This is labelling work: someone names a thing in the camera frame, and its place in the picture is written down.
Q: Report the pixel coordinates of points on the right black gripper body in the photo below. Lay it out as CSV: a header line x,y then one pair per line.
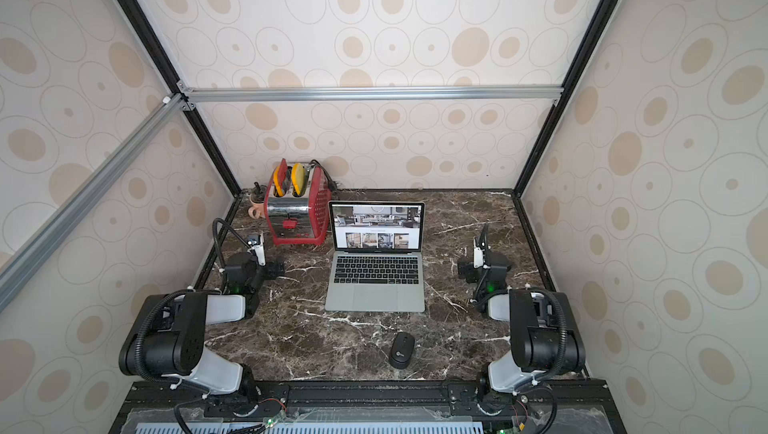
x,y
468,269

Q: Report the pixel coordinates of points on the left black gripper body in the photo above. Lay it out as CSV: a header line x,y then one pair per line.
x,y
271,266

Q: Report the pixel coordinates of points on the black wireless mouse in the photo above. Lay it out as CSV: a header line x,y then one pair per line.
x,y
401,350

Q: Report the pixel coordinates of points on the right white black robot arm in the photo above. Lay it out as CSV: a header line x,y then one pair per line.
x,y
544,339

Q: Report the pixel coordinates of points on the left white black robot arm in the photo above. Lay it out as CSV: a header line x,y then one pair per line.
x,y
166,343

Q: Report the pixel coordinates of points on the silver open laptop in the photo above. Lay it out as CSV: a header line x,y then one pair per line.
x,y
377,263

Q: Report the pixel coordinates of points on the red chrome toaster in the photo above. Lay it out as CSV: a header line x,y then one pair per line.
x,y
301,220

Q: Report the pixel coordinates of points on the red toy toast slice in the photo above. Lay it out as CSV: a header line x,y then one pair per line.
x,y
281,179

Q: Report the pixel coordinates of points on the yellow toy toast slice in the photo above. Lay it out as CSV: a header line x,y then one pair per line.
x,y
299,179

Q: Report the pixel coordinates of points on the horizontal silver aluminium bar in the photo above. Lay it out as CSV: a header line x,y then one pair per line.
x,y
359,94

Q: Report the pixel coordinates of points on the diagonal silver aluminium bar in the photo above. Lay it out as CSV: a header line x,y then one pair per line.
x,y
26,262

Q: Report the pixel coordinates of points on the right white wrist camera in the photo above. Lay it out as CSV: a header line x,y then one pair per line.
x,y
478,254

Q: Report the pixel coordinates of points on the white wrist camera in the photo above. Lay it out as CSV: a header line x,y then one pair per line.
x,y
256,246
478,254

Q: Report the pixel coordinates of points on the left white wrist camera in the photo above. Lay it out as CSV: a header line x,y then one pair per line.
x,y
256,246

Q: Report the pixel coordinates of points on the right black frame post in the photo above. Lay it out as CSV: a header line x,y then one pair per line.
x,y
585,51

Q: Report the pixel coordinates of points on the black frame post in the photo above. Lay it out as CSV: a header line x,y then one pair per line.
x,y
136,16
585,51

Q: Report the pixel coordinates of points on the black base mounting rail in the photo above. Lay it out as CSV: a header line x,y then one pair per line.
x,y
448,406

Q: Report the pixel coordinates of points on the left black frame post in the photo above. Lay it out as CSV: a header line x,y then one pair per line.
x,y
136,16

